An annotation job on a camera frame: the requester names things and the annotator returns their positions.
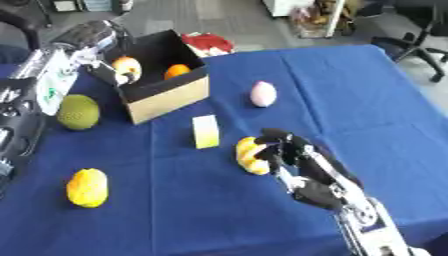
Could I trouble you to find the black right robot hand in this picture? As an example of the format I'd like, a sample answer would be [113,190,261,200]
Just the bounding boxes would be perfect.
[253,127,366,212]

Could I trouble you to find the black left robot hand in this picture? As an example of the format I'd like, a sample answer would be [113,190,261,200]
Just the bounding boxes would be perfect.
[52,19,144,87]

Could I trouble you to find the peach toy fruit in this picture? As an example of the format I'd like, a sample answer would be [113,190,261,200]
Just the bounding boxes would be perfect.
[112,56,144,84]

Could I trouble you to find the cardboard box with black inside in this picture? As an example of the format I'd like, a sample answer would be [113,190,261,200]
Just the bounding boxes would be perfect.
[85,29,212,125]

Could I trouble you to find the yellow toy banana bunch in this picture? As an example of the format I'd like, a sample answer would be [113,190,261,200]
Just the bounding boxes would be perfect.
[234,135,272,176]

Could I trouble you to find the green round toy fruit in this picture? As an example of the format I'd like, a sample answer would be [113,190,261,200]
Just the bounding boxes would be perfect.
[56,94,102,131]

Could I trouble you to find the orange toy fruit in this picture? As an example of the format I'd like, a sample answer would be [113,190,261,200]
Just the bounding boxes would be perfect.
[162,63,193,81]

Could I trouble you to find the pink egg-shaped toy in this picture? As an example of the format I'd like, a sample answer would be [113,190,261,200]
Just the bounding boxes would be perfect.
[248,80,279,109]

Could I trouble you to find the red and white bag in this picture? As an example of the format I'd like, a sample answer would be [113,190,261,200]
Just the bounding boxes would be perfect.
[180,32,237,58]

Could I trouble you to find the pale yellow rectangular block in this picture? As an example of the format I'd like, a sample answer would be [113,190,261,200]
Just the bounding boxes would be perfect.
[190,114,223,150]

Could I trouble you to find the yellow toy mango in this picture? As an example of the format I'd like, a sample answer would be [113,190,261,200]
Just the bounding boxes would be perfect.
[64,168,111,209]

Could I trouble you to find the black office chair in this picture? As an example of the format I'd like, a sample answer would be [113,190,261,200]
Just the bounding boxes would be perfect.
[369,0,448,84]

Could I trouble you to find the white cabinet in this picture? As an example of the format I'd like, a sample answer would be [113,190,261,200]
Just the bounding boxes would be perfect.
[260,0,347,38]

